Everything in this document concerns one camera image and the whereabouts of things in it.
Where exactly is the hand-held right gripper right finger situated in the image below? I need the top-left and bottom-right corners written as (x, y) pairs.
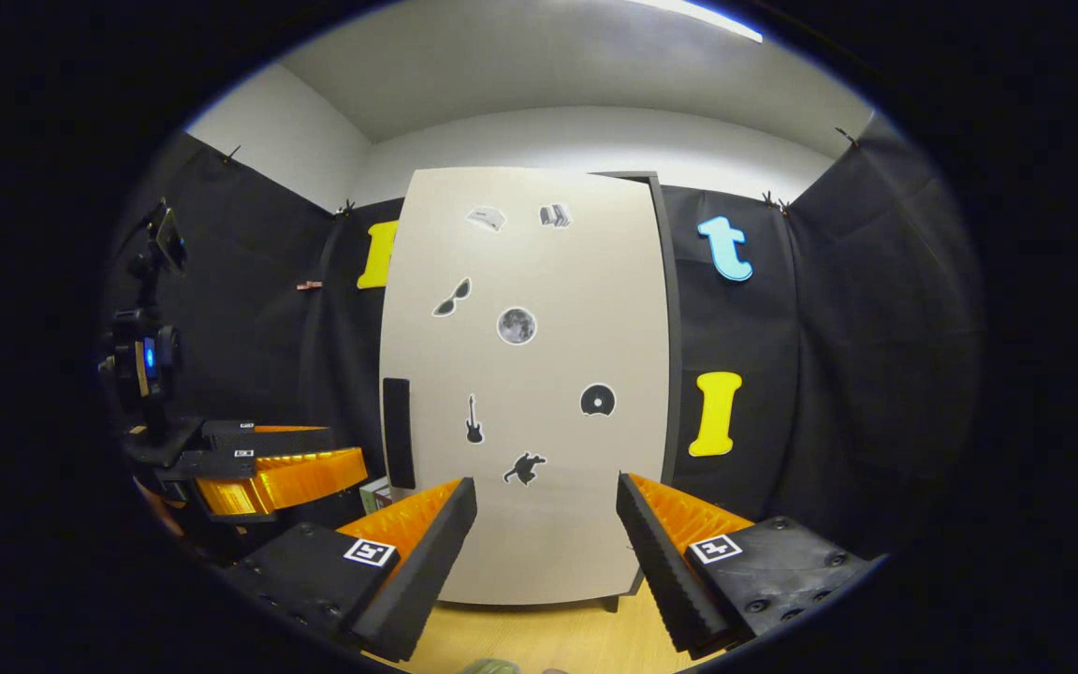
top-left (616, 473), bottom-right (881, 661)

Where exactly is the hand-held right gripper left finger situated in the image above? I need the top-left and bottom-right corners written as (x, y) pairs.
top-left (221, 477), bottom-right (479, 663)

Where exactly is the black cabinet door handle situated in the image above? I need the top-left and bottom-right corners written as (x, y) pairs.
top-left (382, 377), bottom-right (415, 490)

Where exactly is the black backdrop cloth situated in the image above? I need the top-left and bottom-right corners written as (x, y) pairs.
top-left (104, 112), bottom-right (984, 563)

